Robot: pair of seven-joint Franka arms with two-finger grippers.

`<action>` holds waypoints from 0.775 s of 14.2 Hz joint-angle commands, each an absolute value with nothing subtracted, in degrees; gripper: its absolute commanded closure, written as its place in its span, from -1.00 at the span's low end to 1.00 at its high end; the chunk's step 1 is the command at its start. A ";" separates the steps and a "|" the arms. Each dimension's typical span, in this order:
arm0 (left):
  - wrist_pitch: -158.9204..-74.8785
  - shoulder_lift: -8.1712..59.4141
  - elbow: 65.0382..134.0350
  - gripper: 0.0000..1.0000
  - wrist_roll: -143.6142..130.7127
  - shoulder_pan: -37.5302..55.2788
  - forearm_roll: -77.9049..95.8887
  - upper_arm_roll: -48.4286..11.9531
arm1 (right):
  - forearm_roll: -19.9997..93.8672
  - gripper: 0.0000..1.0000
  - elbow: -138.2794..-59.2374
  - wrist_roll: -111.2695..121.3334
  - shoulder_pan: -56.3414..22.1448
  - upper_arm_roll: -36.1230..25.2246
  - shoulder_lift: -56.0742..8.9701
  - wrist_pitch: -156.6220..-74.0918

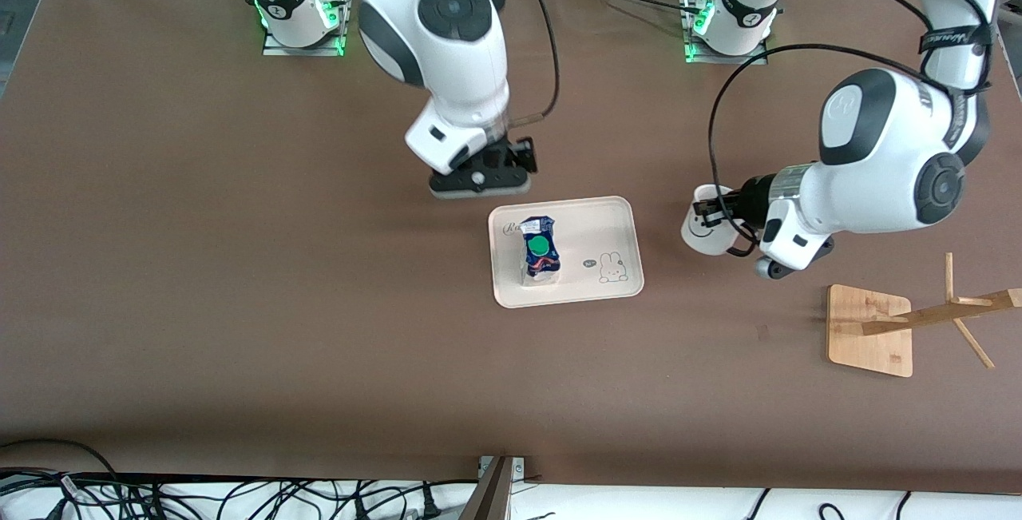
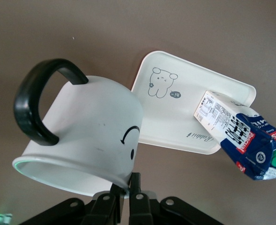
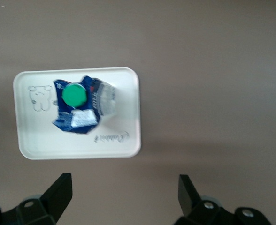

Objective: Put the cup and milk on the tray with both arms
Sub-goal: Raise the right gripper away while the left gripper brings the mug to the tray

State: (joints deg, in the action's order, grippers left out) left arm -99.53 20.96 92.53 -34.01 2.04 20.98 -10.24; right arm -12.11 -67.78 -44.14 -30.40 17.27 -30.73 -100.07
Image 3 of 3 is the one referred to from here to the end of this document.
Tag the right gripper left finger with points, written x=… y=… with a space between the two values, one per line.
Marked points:
x=55 y=199

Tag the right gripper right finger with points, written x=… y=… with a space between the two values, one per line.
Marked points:
x=192 y=204

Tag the blue milk carton green cap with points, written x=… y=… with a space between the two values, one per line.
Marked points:
x=81 y=117

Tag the cream rabbit print tray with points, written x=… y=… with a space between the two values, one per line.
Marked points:
x=124 y=145

